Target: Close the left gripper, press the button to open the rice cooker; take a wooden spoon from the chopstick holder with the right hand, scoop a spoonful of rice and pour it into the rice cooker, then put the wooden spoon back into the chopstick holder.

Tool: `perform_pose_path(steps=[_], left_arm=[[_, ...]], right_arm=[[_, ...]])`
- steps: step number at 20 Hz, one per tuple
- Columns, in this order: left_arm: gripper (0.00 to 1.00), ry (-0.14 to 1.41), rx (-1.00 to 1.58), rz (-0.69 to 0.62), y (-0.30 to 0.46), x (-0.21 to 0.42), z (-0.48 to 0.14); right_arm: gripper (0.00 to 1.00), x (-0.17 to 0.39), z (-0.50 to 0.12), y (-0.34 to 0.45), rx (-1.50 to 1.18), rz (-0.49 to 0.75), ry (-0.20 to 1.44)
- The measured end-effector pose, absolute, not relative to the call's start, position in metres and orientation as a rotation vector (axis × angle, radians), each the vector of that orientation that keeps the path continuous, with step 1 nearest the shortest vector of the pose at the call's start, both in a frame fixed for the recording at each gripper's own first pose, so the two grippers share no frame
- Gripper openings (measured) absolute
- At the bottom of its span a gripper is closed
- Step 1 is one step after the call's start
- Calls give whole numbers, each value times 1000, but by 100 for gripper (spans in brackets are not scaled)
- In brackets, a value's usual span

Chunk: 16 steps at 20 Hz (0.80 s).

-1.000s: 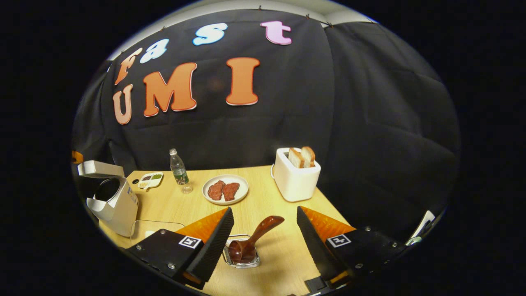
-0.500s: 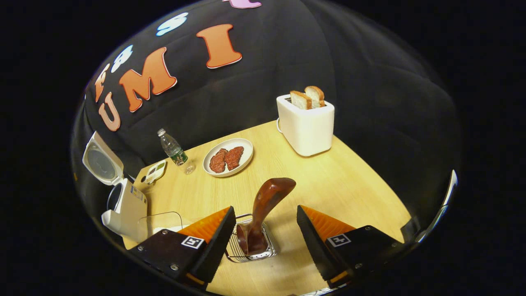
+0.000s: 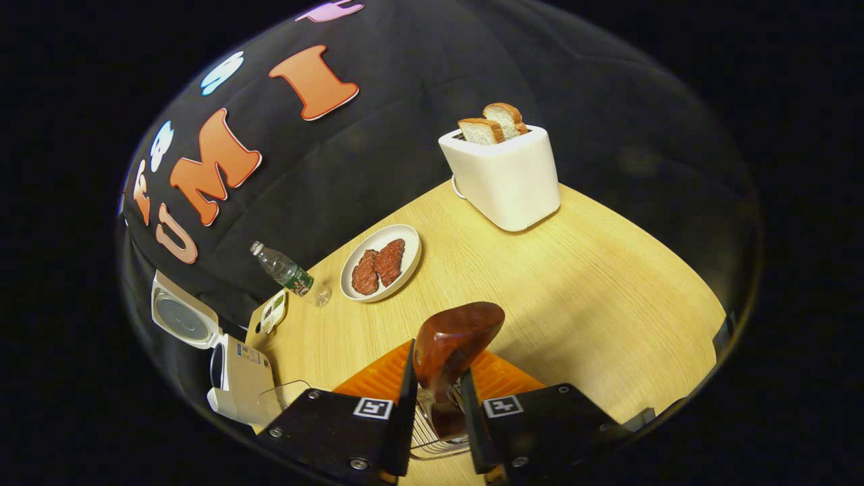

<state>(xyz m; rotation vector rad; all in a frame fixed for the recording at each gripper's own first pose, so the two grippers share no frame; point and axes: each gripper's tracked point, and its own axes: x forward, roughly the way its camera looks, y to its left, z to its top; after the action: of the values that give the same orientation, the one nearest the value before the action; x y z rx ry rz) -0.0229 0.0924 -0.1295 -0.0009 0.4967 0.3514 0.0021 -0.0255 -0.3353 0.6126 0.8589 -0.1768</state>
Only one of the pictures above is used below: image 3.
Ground white round plate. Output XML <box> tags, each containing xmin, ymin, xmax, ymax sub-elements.
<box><xmin>340</xmin><ymin>224</ymin><xmax>423</xmax><ymax>302</ymax></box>

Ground white rice cooker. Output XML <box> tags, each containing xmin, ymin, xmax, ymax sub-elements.
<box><xmin>151</xmin><ymin>270</ymin><xmax>284</xmax><ymax>426</ymax></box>

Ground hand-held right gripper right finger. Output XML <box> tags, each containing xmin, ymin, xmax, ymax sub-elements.
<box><xmin>461</xmin><ymin>348</ymin><xmax>625</xmax><ymax>483</ymax></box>

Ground red meat patty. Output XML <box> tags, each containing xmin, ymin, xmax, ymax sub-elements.
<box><xmin>351</xmin><ymin>250</ymin><xmax>380</xmax><ymax>296</ymax></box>
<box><xmin>375</xmin><ymin>238</ymin><xmax>406</xmax><ymax>286</ymax></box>

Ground brown wooden spoon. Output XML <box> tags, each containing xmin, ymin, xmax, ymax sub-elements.
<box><xmin>413</xmin><ymin>302</ymin><xmax>506</xmax><ymax>439</ymax></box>

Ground bread slice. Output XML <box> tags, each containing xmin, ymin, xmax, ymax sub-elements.
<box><xmin>483</xmin><ymin>103</ymin><xmax>529</xmax><ymax>140</ymax></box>
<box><xmin>458</xmin><ymin>118</ymin><xmax>506</xmax><ymax>146</ymax></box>

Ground white divided condiment dish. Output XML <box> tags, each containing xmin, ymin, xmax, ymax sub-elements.
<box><xmin>260</xmin><ymin>290</ymin><xmax>289</xmax><ymax>335</ymax></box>

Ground metal wire chopstick holder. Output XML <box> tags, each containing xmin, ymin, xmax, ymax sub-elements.
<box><xmin>408</xmin><ymin>398</ymin><xmax>473</xmax><ymax>461</ymax></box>

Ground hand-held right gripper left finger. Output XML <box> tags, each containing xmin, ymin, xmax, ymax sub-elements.
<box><xmin>256</xmin><ymin>340</ymin><xmax>419</xmax><ymax>486</ymax></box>

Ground white toaster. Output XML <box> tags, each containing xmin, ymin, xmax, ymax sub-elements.
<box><xmin>438</xmin><ymin>125</ymin><xmax>561</xmax><ymax>232</ymax></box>

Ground clear plastic water bottle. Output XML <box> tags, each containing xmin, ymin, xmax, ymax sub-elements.
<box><xmin>250</xmin><ymin>241</ymin><xmax>332</xmax><ymax>308</ymax></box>

